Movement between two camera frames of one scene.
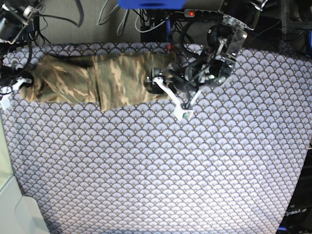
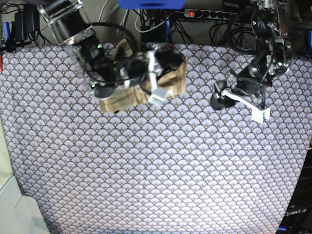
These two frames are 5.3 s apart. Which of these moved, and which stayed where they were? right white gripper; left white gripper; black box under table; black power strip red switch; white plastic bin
Moved: left white gripper; right white gripper
Stayed: white plastic bin; black power strip red switch; black box under table
